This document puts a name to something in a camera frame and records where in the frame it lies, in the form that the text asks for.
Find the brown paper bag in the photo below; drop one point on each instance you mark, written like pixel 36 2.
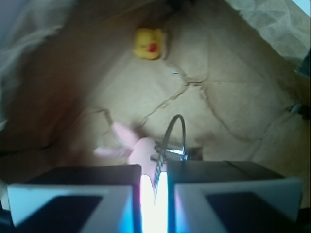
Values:
pixel 68 71

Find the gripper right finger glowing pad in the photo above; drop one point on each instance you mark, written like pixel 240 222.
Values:
pixel 231 197

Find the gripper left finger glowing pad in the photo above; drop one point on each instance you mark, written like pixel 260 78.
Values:
pixel 103 199

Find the yellow rubber duck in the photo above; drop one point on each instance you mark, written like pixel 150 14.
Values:
pixel 148 43

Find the pink plush rabbit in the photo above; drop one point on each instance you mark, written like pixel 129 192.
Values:
pixel 135 149

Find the silver key bunch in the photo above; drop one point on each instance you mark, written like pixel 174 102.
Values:
pixel 167 150

